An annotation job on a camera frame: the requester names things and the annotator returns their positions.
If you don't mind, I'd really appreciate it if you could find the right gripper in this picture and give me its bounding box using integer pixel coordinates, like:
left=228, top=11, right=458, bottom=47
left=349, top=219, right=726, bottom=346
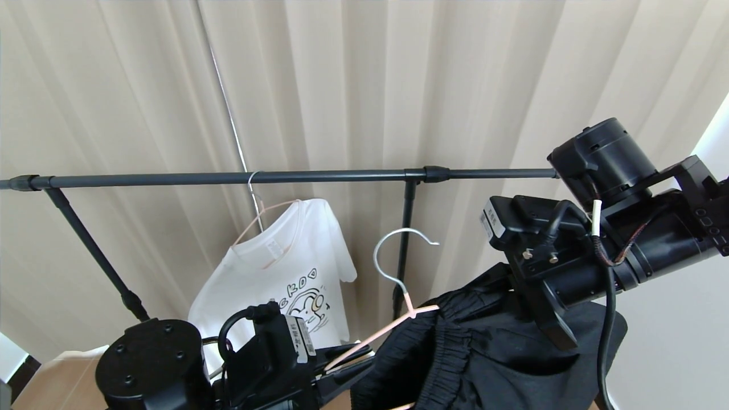
left=506, top=249, right=634, bottom=352

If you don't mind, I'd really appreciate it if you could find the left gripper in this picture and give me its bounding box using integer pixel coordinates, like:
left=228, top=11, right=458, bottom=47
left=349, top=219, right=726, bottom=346
left=228, top=342, right=378, bottom=410

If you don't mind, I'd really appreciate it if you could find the pink clothes hanger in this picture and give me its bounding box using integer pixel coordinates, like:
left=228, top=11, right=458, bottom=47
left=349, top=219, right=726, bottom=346
left=323, top=227, right=441, bottom=410
left=230, top=171, right=303, bottom=269

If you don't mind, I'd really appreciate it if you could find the black garment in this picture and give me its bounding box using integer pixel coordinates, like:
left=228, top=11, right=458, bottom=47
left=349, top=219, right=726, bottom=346
left=348, top=263, right=629, bottom=410

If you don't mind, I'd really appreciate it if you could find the white printed t-shirt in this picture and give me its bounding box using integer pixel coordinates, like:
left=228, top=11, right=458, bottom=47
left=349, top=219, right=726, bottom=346
left=187, top=198, right=359, bottom=378

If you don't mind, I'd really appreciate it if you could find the black clothes rack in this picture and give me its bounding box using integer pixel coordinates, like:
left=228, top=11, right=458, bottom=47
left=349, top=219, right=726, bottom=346
left=0, top=165, right=560, bottom=323

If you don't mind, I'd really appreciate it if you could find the beige curtain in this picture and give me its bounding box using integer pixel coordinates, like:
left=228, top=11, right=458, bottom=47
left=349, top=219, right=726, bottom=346
left=0, top=0, right=729, bottom=365

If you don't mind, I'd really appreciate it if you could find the black cable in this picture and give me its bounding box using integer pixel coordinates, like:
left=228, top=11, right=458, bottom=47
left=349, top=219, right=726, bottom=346
left=218, top=304, right=275, bottom=378
left=543, top=199, right=622, bottom=410

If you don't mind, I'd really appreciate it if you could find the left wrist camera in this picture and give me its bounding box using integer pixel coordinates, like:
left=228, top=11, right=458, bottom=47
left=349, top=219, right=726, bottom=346
left=228, top=301, right=318, bottom=400

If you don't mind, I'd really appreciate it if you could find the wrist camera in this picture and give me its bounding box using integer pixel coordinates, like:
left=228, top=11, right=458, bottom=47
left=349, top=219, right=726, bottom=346
left=481, top=195, right=591, bottom=268
left=228, top=301, right=318, bottom=400

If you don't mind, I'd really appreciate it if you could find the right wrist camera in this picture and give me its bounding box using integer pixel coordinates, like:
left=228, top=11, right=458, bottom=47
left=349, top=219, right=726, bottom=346
left=481, top=195, right=591, bottom=268

